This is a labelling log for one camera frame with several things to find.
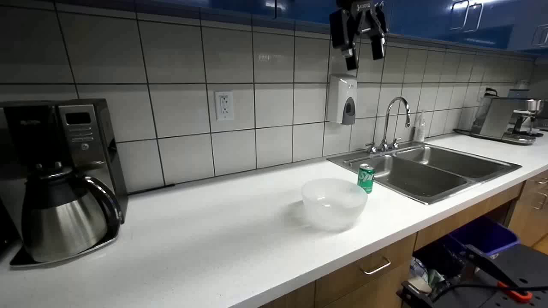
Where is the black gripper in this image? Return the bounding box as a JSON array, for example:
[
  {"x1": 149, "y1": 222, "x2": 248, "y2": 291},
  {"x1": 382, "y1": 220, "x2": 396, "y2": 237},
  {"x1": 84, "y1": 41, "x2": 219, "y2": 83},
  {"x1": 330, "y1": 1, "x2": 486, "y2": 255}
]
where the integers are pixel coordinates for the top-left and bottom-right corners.
[{"x1": 329, "y1": 0, "x2": 387, "y2": 70}]

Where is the green soda can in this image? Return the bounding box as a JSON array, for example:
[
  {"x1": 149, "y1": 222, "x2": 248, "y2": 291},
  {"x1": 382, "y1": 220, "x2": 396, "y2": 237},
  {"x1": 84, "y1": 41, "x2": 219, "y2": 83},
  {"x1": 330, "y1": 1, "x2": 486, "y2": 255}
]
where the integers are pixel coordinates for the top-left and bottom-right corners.
[{"x1": 358, "y1": 162, "x2": 375, "y2": 193}]

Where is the translucent plastic bowl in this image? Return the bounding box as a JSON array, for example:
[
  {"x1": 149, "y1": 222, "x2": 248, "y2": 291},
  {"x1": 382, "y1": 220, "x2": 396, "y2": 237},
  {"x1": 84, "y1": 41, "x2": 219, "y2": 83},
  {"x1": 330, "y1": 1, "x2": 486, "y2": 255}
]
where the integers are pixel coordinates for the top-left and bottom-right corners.
[{"x1": 301, "y1": 178, "x2": 368, "y2": 231}]

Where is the chrome faucet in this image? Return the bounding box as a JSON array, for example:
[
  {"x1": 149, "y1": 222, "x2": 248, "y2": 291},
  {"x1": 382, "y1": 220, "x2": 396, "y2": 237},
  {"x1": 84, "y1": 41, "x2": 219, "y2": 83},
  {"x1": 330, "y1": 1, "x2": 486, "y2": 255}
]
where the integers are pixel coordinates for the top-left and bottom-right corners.
[{"x1": 368, "y1": 95, "x2": 411, "y2": 154}]

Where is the clear soap bottle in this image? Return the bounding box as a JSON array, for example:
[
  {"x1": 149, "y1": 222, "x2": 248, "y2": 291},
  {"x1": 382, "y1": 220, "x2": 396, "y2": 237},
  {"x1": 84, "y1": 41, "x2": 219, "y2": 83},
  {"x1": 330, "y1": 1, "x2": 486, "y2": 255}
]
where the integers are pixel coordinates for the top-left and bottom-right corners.
[{"x1": 413, "y1": 114, "x2": 426, "y2": 142}]

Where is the stainless steel double sink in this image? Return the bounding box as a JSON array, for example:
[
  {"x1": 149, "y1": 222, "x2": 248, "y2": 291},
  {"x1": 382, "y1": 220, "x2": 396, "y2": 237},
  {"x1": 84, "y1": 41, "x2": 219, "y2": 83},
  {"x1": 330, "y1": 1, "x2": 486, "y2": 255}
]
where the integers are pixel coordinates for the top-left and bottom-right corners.
[{"x1": 332, "y1": 143, "x2": 519, "y2": 203}]

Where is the blue upper cabinet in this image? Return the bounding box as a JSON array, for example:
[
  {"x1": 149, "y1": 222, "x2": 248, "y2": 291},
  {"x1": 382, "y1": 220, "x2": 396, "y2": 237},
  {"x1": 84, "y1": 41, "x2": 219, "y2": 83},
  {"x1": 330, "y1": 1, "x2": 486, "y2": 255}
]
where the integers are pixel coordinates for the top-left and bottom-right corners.
[{"x1": 60, "y1": 0, "x2": 548, "y2": 58}]

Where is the silver espresso machine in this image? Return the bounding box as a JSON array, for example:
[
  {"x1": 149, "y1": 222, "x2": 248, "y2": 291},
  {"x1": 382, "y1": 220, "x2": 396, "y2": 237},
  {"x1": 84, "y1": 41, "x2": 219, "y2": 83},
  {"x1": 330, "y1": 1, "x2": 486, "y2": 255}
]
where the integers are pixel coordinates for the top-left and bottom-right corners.
[{"x1": 455, "y1": 87, "x2": 543, "y2": 145}]

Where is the blue recycling bin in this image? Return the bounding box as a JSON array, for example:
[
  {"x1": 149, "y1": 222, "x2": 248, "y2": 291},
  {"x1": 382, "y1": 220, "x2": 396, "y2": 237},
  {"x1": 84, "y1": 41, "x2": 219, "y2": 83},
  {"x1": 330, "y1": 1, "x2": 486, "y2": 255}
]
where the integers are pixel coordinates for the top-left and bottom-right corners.
[{"x1": 445, "y1": 217, "x2": 519, "y2": 256}]

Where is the black cart with clamp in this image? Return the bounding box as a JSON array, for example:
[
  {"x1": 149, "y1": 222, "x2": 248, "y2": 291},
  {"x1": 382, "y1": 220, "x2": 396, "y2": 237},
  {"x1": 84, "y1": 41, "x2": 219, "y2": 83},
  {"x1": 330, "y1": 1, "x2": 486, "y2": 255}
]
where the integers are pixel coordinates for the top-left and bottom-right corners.
[{"x1": 397, "y1": 241, "x2": 548, "y2": 308}]

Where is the black coffee maker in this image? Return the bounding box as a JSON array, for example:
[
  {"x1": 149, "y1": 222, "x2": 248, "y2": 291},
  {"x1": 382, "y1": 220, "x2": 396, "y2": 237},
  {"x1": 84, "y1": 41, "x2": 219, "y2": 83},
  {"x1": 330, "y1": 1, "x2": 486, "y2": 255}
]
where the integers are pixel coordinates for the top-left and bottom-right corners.
[{"x1": 0, "y1": 99, "x2": 127, "y2": 267}]

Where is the stainless steel carafe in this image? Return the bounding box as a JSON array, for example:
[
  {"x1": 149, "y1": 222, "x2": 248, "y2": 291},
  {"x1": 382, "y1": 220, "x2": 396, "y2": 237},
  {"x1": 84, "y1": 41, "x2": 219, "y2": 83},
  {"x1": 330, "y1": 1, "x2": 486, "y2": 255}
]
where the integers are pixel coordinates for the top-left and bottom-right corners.
[{"x1": 21, "y1": 167, "x2": 122, "y2": 263}]

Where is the white wall soap dispenser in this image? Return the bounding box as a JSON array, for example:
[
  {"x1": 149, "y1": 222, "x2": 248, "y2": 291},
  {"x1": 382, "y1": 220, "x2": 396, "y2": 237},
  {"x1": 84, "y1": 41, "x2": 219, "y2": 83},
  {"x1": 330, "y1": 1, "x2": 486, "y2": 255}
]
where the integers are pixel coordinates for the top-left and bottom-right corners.
[{"x1": 327, "y1": 75, "x2": 356, "y2": 125}]

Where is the white wall outlet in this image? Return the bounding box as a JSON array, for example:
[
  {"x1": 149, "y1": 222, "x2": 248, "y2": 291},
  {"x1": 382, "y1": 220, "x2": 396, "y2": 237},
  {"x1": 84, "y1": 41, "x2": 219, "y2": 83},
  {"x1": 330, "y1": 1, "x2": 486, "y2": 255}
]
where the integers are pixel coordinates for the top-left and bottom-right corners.
[{"x1": 216, "y1": 90, "x2": 235, "y2": 119}]

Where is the wooden drawer with handle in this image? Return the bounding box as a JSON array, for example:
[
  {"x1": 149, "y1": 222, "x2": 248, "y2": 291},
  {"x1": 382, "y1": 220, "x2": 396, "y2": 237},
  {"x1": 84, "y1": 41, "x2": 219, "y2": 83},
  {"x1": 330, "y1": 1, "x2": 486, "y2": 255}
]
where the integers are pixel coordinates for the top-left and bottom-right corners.
[{"x1": 259, "y1": 234, "x2": 418, "y2": 308}]

